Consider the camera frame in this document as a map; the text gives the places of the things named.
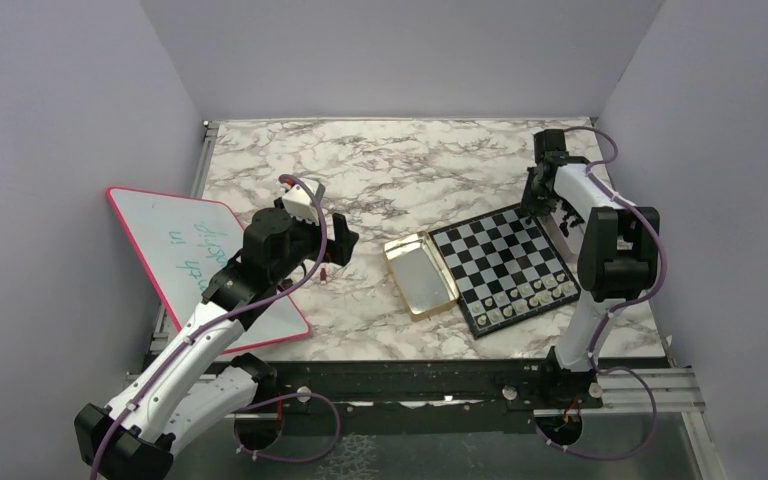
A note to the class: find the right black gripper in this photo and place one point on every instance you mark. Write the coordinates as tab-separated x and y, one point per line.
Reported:
539	208

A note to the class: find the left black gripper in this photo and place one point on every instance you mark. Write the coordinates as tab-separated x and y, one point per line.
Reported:
344	239

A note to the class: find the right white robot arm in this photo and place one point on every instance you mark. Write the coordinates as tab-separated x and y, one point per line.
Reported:
617	261

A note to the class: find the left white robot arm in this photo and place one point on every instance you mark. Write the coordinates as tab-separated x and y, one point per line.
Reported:
138	433

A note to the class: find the white box of black pieces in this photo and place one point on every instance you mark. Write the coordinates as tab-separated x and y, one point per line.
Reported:
566	231

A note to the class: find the gold metal tin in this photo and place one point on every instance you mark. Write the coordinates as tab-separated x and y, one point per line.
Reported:
422	278

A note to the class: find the black white chessboard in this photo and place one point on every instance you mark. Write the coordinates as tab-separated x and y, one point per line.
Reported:
498	255

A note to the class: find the red framed whiteboard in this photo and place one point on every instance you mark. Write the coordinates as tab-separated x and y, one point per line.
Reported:
181	243

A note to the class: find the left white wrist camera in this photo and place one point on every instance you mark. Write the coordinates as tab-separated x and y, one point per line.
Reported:
298	203

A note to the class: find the black table front rail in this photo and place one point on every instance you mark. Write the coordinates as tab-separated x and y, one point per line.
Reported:
309	398

